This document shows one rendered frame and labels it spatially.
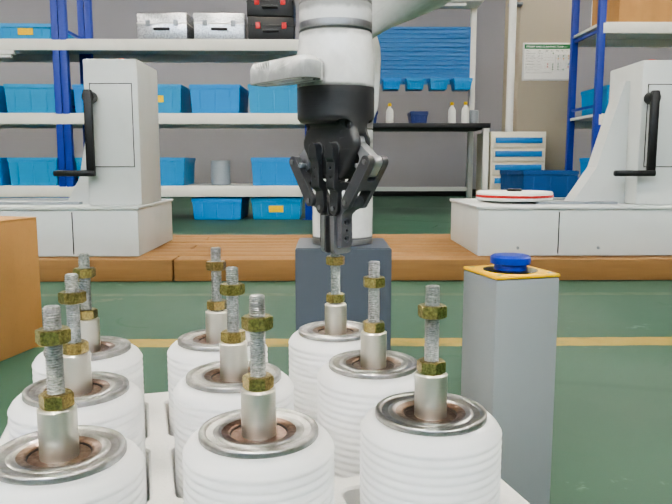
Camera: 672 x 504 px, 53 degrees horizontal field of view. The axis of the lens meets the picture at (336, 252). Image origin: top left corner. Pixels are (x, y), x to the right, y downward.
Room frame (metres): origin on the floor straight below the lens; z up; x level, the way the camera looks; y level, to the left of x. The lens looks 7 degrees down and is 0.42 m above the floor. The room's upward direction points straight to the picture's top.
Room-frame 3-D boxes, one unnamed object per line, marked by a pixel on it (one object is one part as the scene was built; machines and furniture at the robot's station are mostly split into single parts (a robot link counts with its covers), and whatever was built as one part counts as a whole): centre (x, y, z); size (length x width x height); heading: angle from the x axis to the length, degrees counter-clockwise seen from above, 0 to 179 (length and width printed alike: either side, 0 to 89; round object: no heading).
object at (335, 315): (0.67, 0.00, 0.26); 0.02 x 0.02 x 0.03
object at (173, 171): (5.35, 1.33, 0.36); 0.50 x 0.38 x 0.21; 2
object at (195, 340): (0.64, 0.11, 0.25); 0.08 x 0.08 x 0.01
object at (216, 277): (0.64, 0.11, 0.30); 0.01 x 0.01 x 0.08
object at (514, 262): (0.68, -0.18, 0.32); 0.04 x 0.04 x 0.02
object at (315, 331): (0.67, 0.00, 0.25); 0.08 x 0.08 x 0.01
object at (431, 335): (0.44, -0.06, 0.30); 0.01 x 0.01 x 0.08
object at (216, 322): (0.64, 0.11, 0.26); 0.02 x 0.02 x 0.03
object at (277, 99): (5.37, 0.47, 0.90); 0.50 x 0.38 x 0.21; 1
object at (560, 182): (5.06, -1.49, 0.19); 0.50 x 0.41 x 0.37; 5
